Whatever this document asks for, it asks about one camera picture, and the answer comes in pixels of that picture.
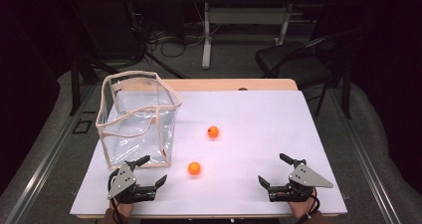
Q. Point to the metal floor rail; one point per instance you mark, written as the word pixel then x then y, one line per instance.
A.
pixel 40 171
pixel 368 171

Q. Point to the person's right hand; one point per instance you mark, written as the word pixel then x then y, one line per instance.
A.
pixel 300 208

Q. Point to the person's left hand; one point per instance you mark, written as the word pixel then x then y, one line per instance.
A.
pixel 125 209

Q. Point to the black metal stand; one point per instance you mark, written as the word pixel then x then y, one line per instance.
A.
pixel 75 84

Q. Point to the black floor socket frame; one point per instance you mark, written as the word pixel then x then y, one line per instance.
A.
pixel 82 126

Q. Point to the clear plastic bag beige trim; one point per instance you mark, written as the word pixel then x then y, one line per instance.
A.
pixel 139 117

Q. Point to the black folding chair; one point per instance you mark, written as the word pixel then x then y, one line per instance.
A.
pixel 292 63

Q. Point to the orange ball with black mark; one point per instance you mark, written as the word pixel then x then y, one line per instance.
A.
pixel 213 132

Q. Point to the white desk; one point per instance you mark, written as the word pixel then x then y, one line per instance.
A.
pixel 245 15

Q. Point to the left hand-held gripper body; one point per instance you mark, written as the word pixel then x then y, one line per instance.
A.
pixel 123 180

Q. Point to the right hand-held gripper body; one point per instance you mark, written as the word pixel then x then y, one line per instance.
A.
pixel 307 178

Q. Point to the plain orange ball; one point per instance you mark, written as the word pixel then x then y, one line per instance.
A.
pixel 194 168

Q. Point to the white table mat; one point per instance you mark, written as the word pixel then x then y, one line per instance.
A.
pixel 252 144

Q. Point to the wooden table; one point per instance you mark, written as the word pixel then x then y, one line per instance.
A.
pixel 232 84

